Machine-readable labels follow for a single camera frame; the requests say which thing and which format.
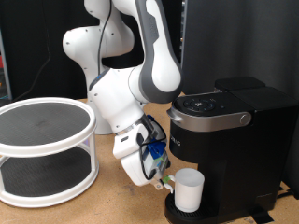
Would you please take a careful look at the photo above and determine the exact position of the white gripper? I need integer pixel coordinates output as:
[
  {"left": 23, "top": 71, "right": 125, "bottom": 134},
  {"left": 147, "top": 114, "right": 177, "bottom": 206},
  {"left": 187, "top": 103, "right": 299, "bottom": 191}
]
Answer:
[{"left": 121, "top": 148, "right": 172, "bottom": 191}]

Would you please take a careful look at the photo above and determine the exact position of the white mug green handle tape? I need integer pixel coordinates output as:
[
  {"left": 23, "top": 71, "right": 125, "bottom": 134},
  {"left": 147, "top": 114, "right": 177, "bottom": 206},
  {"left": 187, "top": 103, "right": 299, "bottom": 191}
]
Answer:
[{"left": 163, "top": 167, "right": 206, "bottom": 214}]

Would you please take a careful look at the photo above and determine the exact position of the black Keurig coffee machine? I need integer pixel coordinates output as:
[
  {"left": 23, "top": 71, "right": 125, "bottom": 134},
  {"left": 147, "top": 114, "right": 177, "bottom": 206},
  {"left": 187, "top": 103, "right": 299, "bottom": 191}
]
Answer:
[{"left": 164, "top": 76, "right": 299, "bottom": 224}]

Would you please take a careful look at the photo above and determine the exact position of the black tape strip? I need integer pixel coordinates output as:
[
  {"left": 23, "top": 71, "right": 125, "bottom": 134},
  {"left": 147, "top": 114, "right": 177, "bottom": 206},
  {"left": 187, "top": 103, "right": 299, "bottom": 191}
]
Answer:
[{"left": 247, "top": 206, "right": 275, "bottom": 224}]

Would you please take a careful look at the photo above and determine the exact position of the white two-tier turntable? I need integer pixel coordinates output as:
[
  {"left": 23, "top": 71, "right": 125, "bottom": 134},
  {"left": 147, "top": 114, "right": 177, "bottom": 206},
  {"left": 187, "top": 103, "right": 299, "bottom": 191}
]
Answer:
[{"left": 0, "top": 96, "right": 100, "bottom": 209}]

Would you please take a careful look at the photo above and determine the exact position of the black backdrop curtain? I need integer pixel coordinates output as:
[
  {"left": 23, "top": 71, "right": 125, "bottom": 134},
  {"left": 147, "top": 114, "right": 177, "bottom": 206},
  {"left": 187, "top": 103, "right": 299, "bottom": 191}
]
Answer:
[{"left": 0, "top": 0, "right": 183, "bottom": 101}]

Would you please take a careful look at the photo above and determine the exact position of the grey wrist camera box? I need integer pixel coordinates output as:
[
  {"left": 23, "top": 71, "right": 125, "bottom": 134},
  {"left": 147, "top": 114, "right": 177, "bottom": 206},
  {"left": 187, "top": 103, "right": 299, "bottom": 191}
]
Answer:
[{"left": 143, "top": 141, "right": 170, "bottom": 175}]

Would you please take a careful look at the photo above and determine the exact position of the black power cord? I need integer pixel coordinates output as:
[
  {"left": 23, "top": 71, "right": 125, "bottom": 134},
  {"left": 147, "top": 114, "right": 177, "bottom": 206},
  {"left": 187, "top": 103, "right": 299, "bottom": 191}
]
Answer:
[{"left": 275, "top": 188, "right": 295, "bottom": 200}]

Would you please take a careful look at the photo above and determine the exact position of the grey metal post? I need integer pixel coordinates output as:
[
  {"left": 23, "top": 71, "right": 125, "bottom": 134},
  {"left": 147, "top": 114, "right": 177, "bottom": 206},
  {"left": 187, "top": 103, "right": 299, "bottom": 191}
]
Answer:
[{"left": 0, "top": 27, "right": 13, "bottom": 101}]

